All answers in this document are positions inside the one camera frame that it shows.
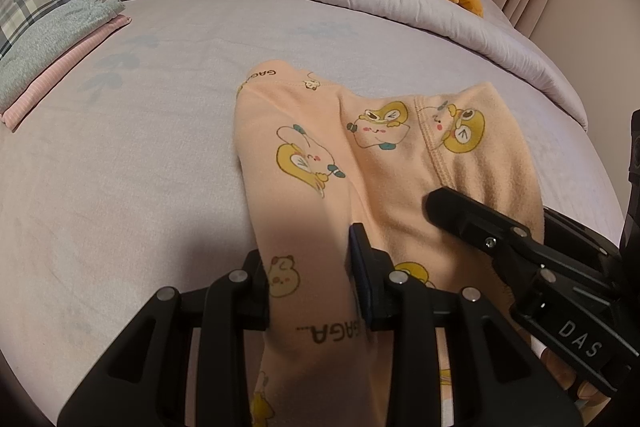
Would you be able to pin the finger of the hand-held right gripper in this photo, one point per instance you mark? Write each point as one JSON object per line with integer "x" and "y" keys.
{"x": 580, "y": 232}
{"x": 475, "y": 227}

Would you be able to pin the lilac bed sheet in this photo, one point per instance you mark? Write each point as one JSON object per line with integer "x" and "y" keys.
{"x": 150, "y": 167}

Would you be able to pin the grey folded cloth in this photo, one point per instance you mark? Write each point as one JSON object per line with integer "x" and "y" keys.
{"x": 55, "y": 37}

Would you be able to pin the person's right hand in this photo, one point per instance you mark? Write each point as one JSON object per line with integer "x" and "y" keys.
{"x": 560, "y": 372}

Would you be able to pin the peach cartoon print garment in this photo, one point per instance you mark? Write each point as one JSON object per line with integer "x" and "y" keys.
{"x": 400, "y": 167}

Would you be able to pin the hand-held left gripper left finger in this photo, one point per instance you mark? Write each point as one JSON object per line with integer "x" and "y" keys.
{"x": 257, "y": 297}

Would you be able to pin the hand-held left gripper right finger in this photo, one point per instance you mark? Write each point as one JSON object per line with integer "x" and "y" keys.
{"x": 358, "y": 279}

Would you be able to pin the pink folded cloth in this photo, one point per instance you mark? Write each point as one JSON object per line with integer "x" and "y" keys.
{"x": 65, "y": 74}

